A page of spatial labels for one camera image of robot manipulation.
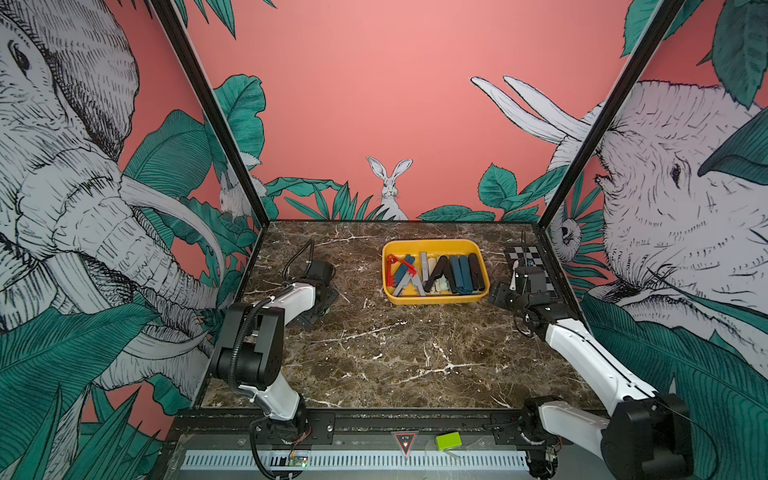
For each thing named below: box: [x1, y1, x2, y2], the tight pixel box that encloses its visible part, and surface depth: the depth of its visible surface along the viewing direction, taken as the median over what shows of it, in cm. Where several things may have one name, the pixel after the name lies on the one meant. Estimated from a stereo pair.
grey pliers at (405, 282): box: [393, 272, 426, 297], surface depth 101 cm
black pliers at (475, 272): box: [468, 253, 485, 291], surface depth 101 cm
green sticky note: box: [436, 432, 462, 451], surface depth 73 cm
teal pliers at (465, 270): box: [459, 255, 474, 292], surface depth 101 cm
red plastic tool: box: [386, 254, 417, 287], surface depth 104 cm
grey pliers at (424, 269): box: [419, 252, 429, 283], surface depth 106 cm
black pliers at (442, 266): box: [422, 255, 458, 294], surface depth 100 cm
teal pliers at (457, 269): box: [449, 256, 464, 295], surface depth 100 cm
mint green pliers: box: [438, 274, 451, 292], surface depth 100 cm
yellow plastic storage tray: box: [382, 239, 490, 306], surface depth 102 cm
